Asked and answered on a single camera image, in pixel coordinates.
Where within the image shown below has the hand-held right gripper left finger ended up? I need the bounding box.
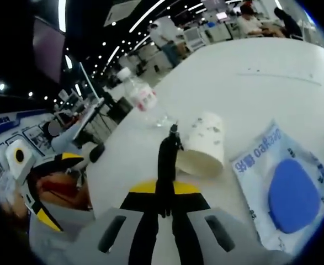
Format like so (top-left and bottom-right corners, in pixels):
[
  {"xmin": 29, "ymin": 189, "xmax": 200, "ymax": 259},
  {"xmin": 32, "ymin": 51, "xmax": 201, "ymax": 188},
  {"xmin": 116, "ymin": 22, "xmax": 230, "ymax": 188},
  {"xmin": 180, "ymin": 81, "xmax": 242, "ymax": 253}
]
[{"xmin": 81, "ymin": 178, "xmax": 162, "ymax": 265}]

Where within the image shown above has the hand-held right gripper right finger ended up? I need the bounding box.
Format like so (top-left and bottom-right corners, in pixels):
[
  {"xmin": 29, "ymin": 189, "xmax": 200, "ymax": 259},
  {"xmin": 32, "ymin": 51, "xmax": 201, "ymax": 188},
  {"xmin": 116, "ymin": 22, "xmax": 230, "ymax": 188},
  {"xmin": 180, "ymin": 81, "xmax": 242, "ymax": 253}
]
[{"xmin": 170, "ymin": 181, "xmax": 273, "ymax": 265}]

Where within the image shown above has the white paper cup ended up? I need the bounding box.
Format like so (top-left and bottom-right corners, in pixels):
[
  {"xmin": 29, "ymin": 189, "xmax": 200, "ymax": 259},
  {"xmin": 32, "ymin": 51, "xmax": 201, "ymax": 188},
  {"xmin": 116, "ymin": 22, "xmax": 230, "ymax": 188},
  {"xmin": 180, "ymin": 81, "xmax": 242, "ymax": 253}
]
[{"xmin": 176, "ymin": 111, "xmax": 225, "ymax": 177}]

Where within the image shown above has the blue disc plastic package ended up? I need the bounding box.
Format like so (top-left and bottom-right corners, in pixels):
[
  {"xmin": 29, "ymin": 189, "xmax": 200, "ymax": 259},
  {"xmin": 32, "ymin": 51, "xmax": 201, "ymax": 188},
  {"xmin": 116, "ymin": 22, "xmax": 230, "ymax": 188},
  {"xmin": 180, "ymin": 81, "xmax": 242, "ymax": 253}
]
[{"xmin": 230, "ymin": 118, "xmax": 324, "ymax": 255}]

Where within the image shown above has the clear plastic water bottle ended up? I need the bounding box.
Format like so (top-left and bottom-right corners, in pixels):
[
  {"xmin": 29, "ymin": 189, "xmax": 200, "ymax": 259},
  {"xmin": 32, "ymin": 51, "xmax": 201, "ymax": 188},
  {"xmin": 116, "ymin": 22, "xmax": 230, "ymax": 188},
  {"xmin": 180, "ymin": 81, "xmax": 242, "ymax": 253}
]
[{"xmin": 116, "ymin": 67, "xmax": 177, "ymax": 129}]

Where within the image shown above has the black tripod stand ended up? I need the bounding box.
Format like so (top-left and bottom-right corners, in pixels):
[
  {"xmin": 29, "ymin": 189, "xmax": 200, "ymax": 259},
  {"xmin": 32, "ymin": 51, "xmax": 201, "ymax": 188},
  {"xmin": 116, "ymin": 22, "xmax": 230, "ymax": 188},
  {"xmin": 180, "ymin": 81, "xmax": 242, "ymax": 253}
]
[{"xmin": 94, "ymin": 93, "xmax": 119, "ymax": 131}]

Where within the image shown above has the dark hanging screen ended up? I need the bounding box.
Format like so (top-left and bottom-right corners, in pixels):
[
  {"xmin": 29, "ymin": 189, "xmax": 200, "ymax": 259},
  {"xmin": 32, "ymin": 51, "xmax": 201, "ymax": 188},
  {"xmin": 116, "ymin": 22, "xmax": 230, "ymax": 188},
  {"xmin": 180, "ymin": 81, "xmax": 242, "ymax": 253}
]
[{"xmin": 31, "ymin": 15, "xmax": 66, "ymax": 84}]

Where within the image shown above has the white table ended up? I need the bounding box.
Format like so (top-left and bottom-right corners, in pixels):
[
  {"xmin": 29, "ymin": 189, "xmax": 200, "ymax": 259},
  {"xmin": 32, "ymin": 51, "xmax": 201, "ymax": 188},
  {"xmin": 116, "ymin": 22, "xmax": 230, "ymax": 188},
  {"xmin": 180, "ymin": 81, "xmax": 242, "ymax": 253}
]
[{"xmin": 87, "ymin": 35, "xmax": 324, "ymax": 265}]

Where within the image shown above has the white slatted chair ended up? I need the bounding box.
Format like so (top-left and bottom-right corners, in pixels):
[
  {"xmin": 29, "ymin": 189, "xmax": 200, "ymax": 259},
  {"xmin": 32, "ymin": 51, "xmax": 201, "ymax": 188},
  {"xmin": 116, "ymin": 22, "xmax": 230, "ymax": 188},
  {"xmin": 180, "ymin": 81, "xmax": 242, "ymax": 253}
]
[{"xmin": 183, "ymin": 26, "xmax": 207, "ymax": 52}]

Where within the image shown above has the wall poster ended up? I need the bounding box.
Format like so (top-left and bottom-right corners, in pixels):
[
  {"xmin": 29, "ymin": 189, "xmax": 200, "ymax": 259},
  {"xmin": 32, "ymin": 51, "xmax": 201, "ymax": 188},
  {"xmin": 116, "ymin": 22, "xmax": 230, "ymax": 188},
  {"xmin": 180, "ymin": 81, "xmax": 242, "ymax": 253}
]
[{"xmin": 0, "ymin": 110, "xmax": 55, "ymax": 177}]

